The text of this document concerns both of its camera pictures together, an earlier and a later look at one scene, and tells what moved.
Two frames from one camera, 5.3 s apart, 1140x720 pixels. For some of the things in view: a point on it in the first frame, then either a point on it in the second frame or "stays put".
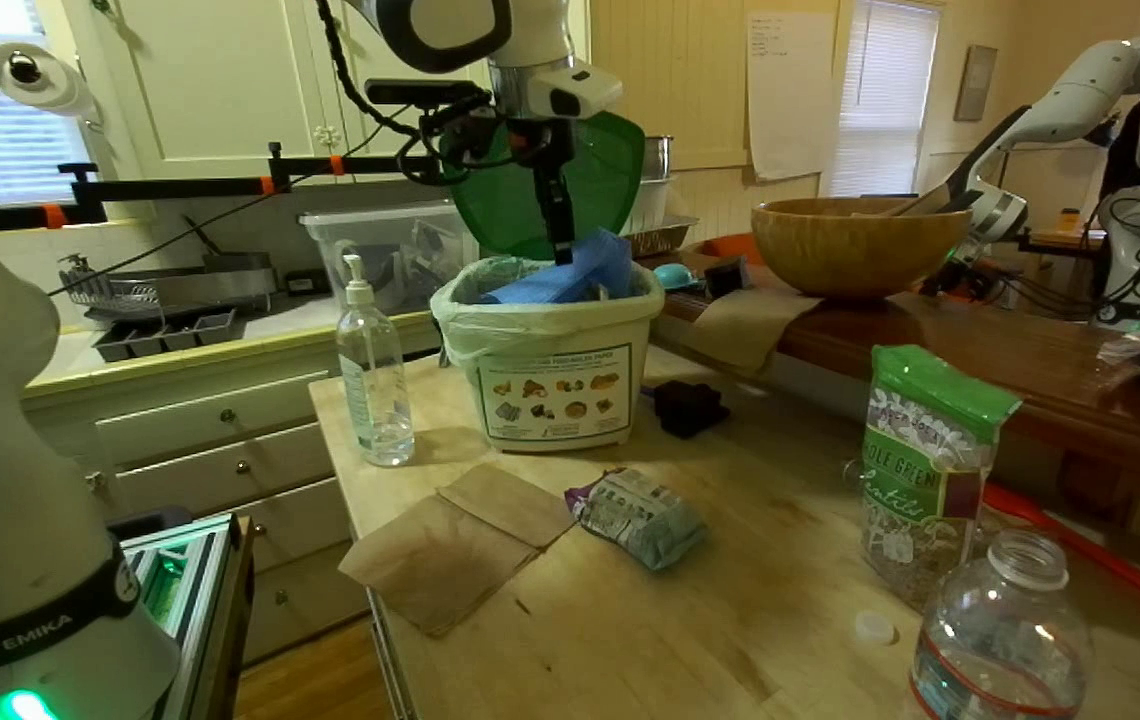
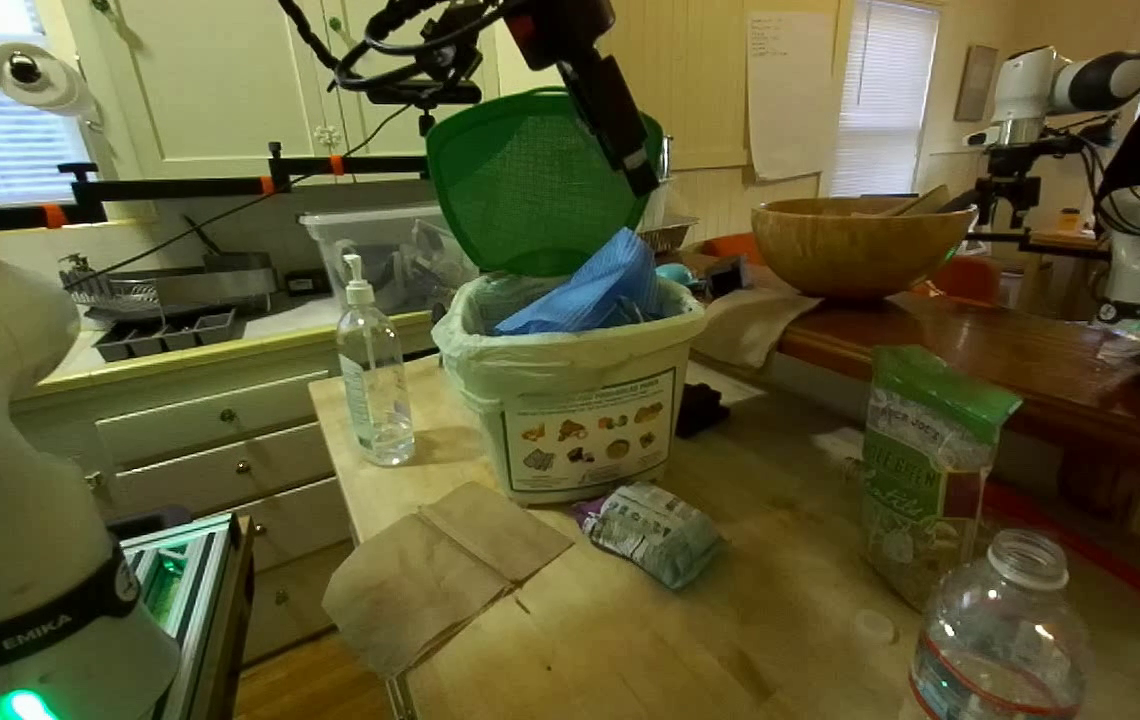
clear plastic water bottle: [1010, 640] stays put
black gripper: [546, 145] to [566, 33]
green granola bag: [926, 445] stays put
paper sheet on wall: [792, 93] stays put
